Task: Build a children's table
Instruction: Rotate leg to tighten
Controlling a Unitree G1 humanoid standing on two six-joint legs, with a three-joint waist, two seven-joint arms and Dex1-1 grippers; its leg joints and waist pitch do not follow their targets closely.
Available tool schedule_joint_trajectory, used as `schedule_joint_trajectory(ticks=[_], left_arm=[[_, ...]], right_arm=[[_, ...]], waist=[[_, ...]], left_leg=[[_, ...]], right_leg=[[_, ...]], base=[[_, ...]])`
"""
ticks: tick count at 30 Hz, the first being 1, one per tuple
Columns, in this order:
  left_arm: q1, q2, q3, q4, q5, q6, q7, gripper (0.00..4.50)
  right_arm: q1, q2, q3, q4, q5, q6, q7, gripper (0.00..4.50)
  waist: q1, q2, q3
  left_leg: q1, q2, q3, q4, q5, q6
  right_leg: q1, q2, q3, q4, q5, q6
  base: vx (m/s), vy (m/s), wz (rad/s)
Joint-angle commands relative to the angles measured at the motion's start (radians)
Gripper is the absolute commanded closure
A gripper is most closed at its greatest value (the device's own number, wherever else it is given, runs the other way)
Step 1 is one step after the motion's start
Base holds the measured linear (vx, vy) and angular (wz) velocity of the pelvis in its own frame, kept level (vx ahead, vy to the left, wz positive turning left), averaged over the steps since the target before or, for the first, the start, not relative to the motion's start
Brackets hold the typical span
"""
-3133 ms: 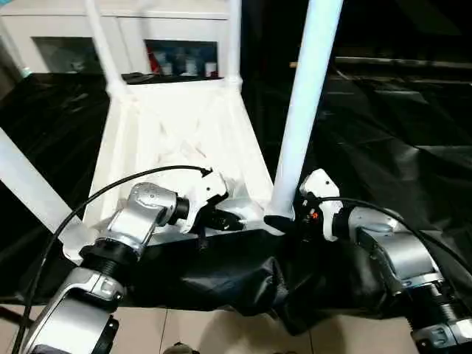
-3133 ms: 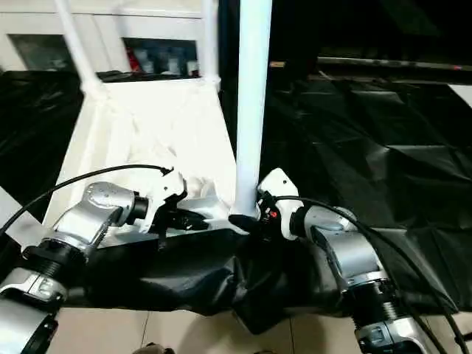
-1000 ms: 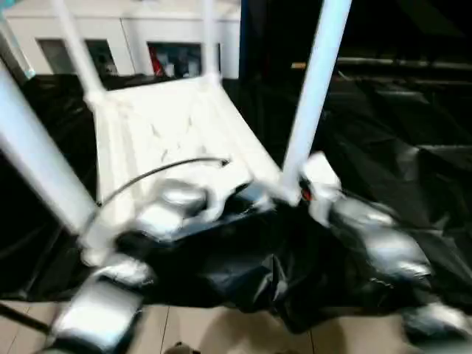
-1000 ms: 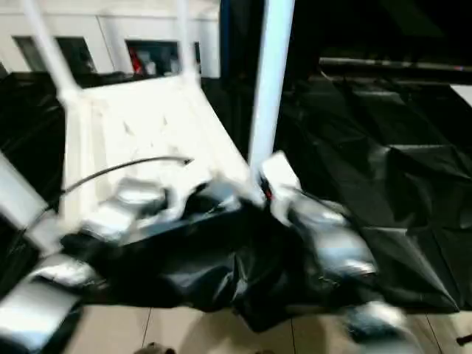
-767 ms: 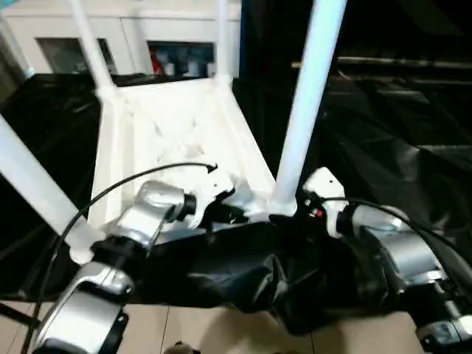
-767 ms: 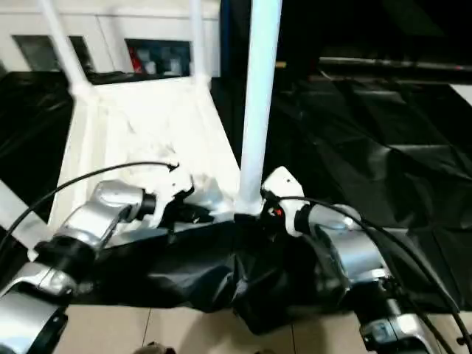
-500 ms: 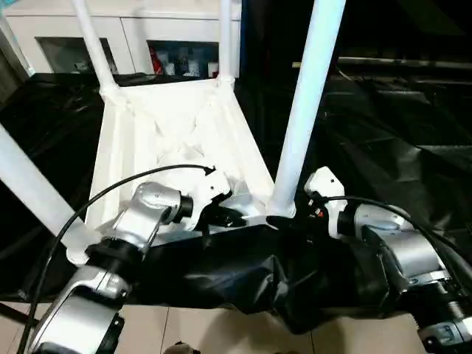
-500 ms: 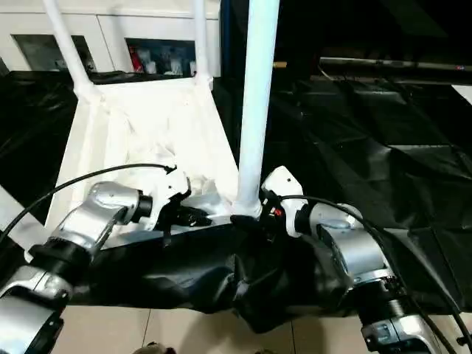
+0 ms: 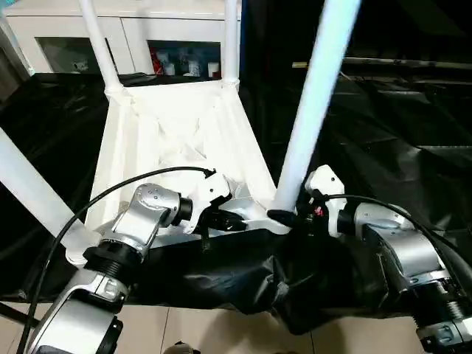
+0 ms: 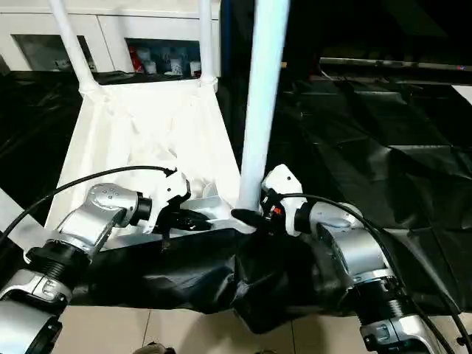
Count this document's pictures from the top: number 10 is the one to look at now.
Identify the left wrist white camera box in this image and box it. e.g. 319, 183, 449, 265
144, 171, 192, 235

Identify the black plastic mat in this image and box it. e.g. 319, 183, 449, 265
0, 68, 472, 333

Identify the small red bottle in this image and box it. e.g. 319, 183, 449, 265
128, 46, 142, 72

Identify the white board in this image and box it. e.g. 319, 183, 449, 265
450, 85, 472, 108

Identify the white plastic table top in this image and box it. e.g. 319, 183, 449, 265
41, 77, 255, 251

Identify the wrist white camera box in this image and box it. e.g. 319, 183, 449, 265
262, 164, 307, 237
144, 171, 192, 235

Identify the white glass-door cabinet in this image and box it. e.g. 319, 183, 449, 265
0, 7, 222, 78

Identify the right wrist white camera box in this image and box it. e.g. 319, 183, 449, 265
262, 164, 307, 237

